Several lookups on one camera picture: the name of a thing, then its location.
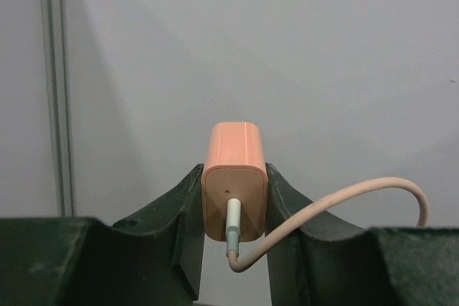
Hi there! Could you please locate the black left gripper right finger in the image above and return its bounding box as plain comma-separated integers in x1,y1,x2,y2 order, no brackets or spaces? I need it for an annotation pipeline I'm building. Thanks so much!
264,162,459,306

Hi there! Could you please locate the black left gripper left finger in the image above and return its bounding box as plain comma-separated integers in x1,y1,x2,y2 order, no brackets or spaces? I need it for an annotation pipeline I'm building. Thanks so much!
1,165,204,305

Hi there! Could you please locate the pink USB cable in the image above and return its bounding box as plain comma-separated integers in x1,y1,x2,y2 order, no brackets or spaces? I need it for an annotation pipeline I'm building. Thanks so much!
224,176,429,274

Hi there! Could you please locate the pink USB charger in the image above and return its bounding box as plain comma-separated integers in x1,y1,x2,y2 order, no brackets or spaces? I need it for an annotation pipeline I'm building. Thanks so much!
201,122,268,242

